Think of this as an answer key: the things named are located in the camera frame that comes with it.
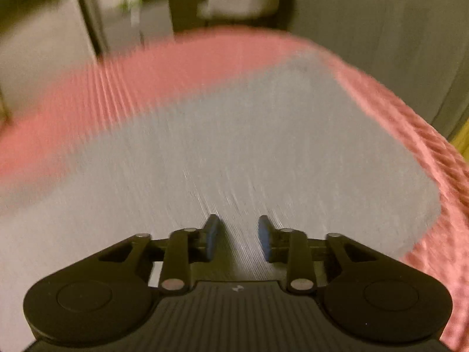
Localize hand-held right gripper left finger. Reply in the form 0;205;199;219
98;214;222;295

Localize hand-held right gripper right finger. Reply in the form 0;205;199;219
257;214;371;295

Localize grey pants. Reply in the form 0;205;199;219
0;57;442;352

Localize pink ribbed blanket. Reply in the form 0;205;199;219
0;26;469;352

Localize grey mini fridge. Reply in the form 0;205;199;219
104;0;175;45

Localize white tower appliance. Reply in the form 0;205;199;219
65;0;111;58

